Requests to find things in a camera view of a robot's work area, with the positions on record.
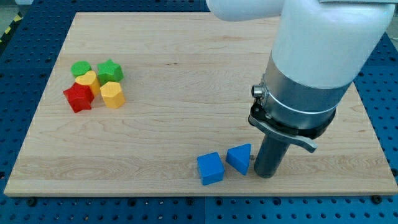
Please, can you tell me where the green circle block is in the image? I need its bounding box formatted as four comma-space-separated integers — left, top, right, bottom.
70, 60, 91, 77

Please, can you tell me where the yellow hexagon block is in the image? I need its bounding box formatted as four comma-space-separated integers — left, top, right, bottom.
100, 82, 126, 109

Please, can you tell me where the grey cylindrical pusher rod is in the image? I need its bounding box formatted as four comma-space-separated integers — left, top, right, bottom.
254, 136, 290, 179

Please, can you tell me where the wooden board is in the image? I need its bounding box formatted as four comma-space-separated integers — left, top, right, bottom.
4, 12, 397, 197

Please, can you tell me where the green star block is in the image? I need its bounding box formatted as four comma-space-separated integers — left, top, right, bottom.
97, 59, 124, 85

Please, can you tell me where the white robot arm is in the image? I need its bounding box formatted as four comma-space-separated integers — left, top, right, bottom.
207, 0, 396, 178

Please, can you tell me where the blue cube block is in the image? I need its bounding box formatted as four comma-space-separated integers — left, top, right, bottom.
197, 152, 224, 185

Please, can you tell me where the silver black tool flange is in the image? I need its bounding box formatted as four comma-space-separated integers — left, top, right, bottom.
248, 56, 350, 153

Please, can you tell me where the yellow heart block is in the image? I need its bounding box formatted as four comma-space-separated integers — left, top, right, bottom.
75, 70, 100, 96

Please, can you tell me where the red star block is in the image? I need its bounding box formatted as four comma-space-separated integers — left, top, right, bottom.
63, 83, 94, 113

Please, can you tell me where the blue triangle block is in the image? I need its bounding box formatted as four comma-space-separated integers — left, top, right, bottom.
226, 144, 251, 175

